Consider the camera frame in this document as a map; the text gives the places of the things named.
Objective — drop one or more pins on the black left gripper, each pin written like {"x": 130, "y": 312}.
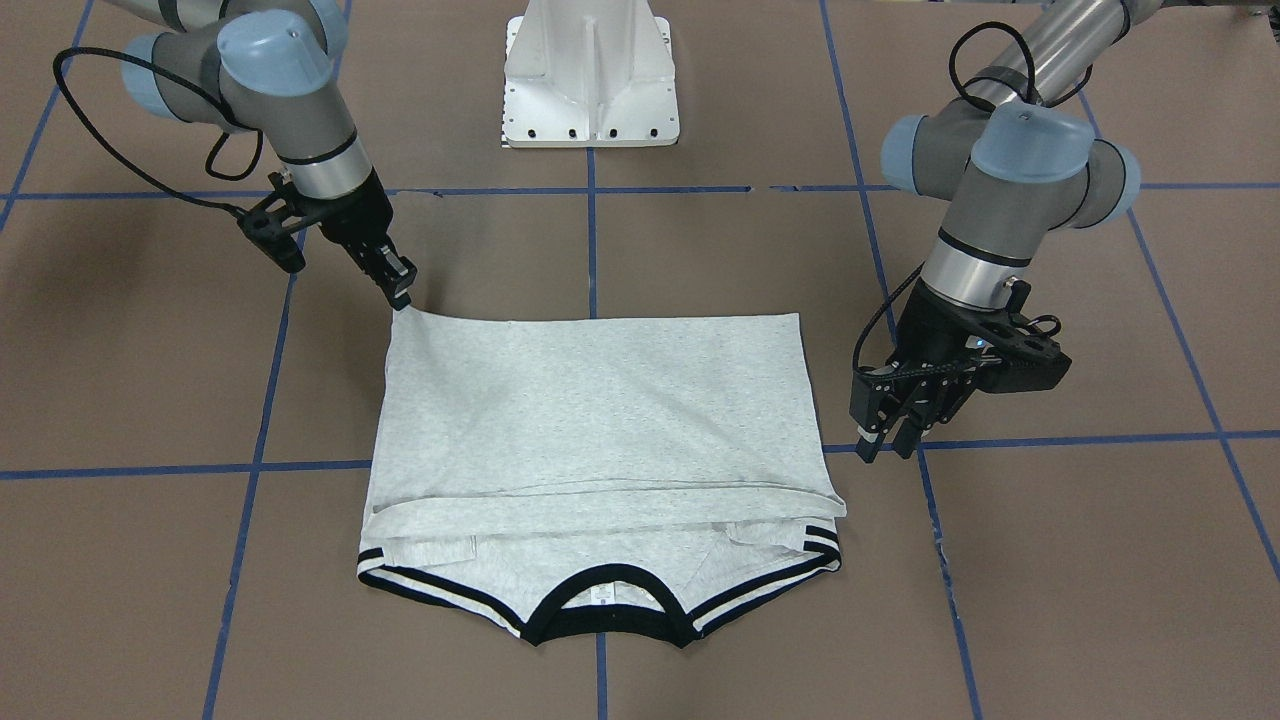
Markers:
{"x": 928, "y": 340}

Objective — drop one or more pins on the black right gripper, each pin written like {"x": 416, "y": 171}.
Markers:
{"x": 357, "y": 214}

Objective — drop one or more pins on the grey cartoon print t-shirt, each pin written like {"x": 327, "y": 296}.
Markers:
{"x": 652, "y": 476}

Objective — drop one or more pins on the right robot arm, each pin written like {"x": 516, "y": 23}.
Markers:
{"x": 268, "y": 66}

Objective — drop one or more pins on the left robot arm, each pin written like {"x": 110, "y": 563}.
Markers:
{"x": 1012, "y": 167}

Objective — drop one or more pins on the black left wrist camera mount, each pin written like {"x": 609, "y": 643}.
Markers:
{"x": 1014, "y": 353}

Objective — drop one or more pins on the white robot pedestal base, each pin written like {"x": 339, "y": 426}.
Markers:
{"x": 589, "y": 75}

